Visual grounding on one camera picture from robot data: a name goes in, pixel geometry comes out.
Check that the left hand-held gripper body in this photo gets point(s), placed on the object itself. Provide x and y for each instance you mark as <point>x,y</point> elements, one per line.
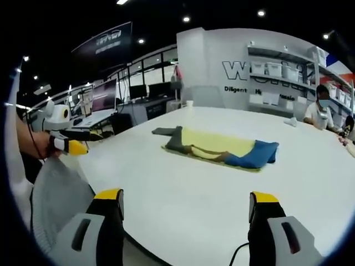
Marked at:
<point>56,116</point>

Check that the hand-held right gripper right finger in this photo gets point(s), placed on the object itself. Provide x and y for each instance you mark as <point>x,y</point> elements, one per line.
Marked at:
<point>263,221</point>

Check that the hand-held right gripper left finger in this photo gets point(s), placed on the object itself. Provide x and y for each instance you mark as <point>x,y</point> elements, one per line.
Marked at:
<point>106,221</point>

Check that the person's left hand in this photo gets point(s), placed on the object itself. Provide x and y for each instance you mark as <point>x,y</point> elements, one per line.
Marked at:
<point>41,145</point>

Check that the person's grey knit sweater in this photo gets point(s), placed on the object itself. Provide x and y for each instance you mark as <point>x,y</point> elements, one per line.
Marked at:
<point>59,191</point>

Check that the dark office chair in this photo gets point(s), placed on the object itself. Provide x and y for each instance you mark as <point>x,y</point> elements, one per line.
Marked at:
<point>122,123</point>

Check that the large tilted display screen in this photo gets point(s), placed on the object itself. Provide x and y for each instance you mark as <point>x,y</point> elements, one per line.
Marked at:
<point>104,95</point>

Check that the black computer monitor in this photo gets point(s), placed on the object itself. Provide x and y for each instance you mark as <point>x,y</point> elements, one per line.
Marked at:
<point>138,91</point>
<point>159,89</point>

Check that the grey office desk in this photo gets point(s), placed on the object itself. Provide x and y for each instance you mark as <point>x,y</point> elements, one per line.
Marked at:
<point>149,109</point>

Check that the dark hanging banner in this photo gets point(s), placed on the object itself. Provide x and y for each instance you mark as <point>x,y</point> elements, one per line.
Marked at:
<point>108,38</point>

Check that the small white object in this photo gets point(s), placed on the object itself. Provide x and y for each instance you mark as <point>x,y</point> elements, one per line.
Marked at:
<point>291,121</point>

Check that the round ceiling light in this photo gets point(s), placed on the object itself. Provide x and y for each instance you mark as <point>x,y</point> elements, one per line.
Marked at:
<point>325,36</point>
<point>186,19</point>
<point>141,41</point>
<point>261,13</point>

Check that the white paper cup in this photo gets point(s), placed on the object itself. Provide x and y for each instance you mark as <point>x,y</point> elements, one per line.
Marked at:
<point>189,103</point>

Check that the pink hanging cloth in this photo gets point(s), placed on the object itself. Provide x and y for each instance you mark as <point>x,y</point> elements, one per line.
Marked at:
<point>178,73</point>

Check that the row of white storage bins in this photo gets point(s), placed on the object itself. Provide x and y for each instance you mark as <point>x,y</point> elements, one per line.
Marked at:
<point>277,70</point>

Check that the grey side shelf rack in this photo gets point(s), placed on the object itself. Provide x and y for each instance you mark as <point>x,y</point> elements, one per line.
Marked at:
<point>335,83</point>

